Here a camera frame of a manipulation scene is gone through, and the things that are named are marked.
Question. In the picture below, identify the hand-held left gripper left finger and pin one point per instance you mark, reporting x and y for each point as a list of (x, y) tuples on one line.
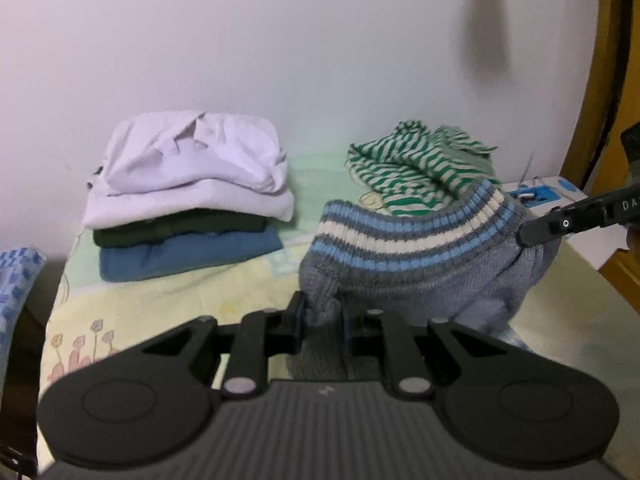
[(299, 320)]

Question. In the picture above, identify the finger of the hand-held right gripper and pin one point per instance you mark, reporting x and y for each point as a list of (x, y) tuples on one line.
[(550, 225)]

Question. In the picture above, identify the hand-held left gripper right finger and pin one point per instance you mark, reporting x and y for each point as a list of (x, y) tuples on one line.
[(349, 327)]

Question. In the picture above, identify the grey striped knit sweater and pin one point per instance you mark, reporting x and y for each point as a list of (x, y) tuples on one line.
[(425, 270)]

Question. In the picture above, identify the blue tray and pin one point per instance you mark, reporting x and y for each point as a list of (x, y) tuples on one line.
[(542, 195)]

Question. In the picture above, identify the white side table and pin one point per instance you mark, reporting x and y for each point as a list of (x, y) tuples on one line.
[(585, 247)]

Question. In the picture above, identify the yellow green printed blanket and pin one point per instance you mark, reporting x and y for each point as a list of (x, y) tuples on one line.
[(175, 300)]

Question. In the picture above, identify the folded blue garment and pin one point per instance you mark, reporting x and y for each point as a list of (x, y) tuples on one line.
[(190, 257)]

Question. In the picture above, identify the folded dark green garment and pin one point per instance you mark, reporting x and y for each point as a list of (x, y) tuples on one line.
[(175, 230)]

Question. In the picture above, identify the green white striped shirt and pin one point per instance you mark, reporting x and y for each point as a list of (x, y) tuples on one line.
[(400, 170)]

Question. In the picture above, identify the folded white shirt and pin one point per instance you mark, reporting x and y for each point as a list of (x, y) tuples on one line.
[(190, 170)]

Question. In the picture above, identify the blue checkered cloth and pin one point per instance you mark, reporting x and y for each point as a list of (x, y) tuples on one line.
[(17, 280)]

